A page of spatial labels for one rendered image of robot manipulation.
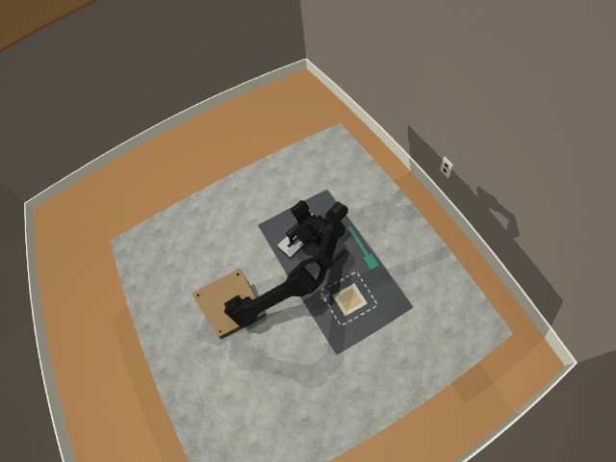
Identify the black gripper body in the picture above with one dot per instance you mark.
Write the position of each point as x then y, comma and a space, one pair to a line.
299, 211

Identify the beige tile with dark square mark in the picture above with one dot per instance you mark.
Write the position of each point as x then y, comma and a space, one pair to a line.
349, 299

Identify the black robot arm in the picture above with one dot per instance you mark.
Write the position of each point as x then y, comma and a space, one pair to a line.
299, 282

